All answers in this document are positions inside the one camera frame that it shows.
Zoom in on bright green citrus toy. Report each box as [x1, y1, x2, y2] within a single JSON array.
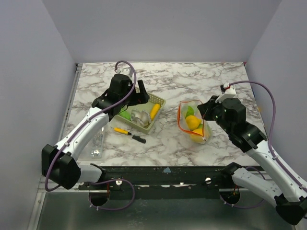
[[185, 106, 194, 118]]

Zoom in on yellow pear toy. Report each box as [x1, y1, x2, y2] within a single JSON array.
[[185, 115, 202, 131]]

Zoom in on clear zip top bag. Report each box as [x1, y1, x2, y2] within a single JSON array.
[[177, 99, 212, 144]]

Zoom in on yellow orange round fruit toy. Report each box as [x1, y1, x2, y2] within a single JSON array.
[[189, 128, 207, 144]]

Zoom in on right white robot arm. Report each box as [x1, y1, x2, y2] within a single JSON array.
[[197, 96, 307, 225]]

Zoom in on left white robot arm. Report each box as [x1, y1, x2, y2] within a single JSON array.
[[41, 74, 149, 189]]

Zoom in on pale green perforated basket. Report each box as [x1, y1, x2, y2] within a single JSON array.
[[115, 93, 166, 134]]

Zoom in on yellow corn toy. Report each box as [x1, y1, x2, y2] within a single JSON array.
[[150, 103, 161, 121]]

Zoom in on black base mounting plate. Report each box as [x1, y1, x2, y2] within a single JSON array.
[[79, 163, 238, 200]]

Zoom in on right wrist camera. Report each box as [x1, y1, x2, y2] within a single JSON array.
[[219, 83, 237, 102]]

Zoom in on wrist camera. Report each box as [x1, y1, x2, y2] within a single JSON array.
[[219, 83, 237, 102], [116, 67, 133, 78]]

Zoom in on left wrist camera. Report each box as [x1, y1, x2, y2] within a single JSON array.
[[116, 67, 133, 78]]

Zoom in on yellow handled black brush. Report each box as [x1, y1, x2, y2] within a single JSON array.
[[114, 127, 146, 144]]

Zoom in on aluminium frame rail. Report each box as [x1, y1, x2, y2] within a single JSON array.
[[37, 178, 83, 192]]

